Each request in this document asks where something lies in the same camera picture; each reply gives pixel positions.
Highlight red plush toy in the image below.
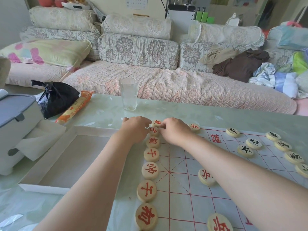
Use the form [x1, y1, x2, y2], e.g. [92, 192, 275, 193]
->
[37, 0, 66, 8]

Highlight yellow pillow pink flowers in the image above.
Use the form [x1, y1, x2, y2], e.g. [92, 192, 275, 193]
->
[0, 38, 92, 69]

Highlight brown garment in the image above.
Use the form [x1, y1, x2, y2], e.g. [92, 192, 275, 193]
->
[213, 49, 270, 83]

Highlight group of black-marked chess pieces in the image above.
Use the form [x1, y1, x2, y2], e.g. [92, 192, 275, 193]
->
[226, 127, 308, 179]

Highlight white chessboard sheet red lines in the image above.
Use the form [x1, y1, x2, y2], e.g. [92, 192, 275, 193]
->
[115, 126, 308, 231]

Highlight clear drinking glass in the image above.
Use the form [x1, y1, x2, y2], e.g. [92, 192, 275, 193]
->
[119, 78, 139, 111]

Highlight pastel blue pillow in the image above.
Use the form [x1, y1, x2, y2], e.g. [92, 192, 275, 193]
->
[266, 26, 308, 51]

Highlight person's right hand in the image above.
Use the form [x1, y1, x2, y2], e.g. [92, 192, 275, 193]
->
[158, 117, 196, 147]

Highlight white tissue paper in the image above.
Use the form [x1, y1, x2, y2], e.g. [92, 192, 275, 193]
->
[15, 120, 67, 162]

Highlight wall calendar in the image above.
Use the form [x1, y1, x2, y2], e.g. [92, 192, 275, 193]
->
[126, 0, 147, 9]

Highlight blue white patterned blanket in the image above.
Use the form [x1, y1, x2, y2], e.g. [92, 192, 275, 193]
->
[249, 62, 308, 99]

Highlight row of red-marked chess pieces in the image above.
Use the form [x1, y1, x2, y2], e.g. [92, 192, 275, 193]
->
[135, 123, 234, 231]

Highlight silver black case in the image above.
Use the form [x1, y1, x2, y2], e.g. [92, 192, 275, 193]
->
[167, 4, 195, 21]

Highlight green cloth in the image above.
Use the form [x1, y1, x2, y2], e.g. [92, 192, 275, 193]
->
[292, 51, 308, 75]

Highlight green bottles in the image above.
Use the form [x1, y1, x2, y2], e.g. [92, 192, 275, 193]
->
[196, 7, 215, 24]

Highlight white headset device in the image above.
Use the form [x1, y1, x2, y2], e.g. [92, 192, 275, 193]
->
[61, 1, 86, 10]

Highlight white plastic bag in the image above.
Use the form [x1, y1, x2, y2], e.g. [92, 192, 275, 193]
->
[226, 12, 244, 27]

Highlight person's right forearm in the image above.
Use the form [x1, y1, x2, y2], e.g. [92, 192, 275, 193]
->
[178, 137, 308, 231]

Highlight orange snack packet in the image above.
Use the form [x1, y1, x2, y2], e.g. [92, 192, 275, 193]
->
[55, 90, 94, 124]

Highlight cream lace bolster cushion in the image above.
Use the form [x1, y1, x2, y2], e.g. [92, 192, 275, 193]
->
[29, 6, 99, 34]
[101, 14, 173, 41]
[187, 20, 265, 49]

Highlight person's left hand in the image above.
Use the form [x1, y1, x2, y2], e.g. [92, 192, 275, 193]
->
[120, 116, 154, 145]

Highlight sofa with pink quilted cover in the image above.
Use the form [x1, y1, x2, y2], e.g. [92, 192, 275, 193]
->
[5, 60, 298, 115]

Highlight white container grey lid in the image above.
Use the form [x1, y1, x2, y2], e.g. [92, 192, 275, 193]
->
[0, 89, 45, 176]

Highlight grey floral sofa cushion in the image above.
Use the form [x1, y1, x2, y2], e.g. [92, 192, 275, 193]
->
[20, 26, 101, 62]
[179, 42, 217, 73]
[98, 34, 180, 70]

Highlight person's left forearm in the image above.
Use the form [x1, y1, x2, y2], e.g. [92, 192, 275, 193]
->
[32, 133, 146, 231]

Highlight black plastic bag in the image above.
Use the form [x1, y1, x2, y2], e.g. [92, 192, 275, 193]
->
[31, 80, 80, 120]

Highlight beige garment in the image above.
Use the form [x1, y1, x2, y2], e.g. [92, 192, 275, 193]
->
[199, 47, 241, 66]

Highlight shallow white box tray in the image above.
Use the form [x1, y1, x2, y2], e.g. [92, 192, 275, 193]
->
[19, 125, 150, 196]

